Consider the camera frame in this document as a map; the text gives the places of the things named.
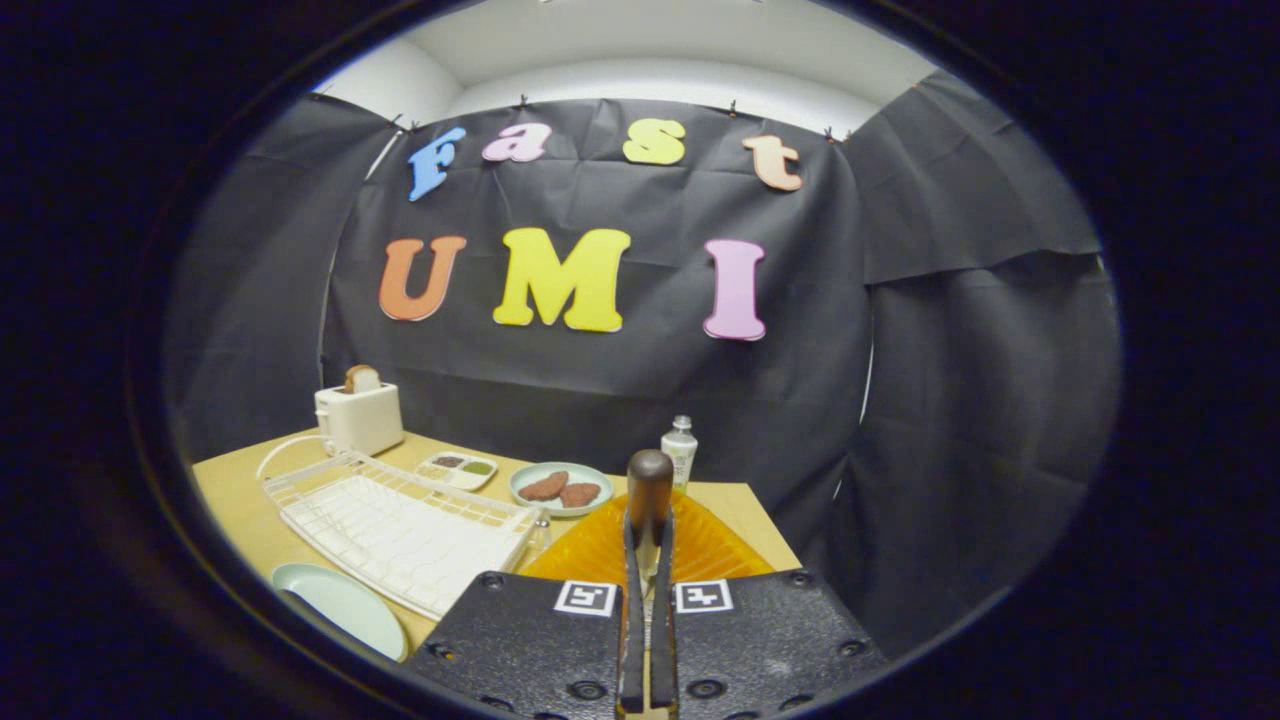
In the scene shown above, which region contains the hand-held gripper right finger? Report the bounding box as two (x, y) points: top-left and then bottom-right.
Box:
(650, 490), (891, 720)

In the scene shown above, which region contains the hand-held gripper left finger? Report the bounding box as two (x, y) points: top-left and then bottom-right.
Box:
(400, 490), (649, 720)

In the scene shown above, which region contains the wooden spoon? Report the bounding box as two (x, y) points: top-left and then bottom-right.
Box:
(626, 449), (676, 601)

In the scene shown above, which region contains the white wire dish rack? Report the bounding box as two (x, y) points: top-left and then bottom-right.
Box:
(257, 435), (543, 621)

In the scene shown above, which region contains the pale green plate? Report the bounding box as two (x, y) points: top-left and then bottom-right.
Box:
(271, 563), (410, 663)

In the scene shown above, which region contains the round pale green serving dish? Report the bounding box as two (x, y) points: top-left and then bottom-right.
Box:
(510, 461), (614, 517)

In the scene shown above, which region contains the drink bottle with green label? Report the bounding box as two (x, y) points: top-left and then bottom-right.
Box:
(661, 415), (699, 493)

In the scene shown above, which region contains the white divided tray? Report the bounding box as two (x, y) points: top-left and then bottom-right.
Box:
(415, 452), (498, 492)

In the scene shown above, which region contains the black backdrop cloth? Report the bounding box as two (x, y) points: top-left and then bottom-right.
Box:
(165, 68), (1123, 661)

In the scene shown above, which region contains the white toaster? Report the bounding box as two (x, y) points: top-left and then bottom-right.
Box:
(314, 383), (405, 457)

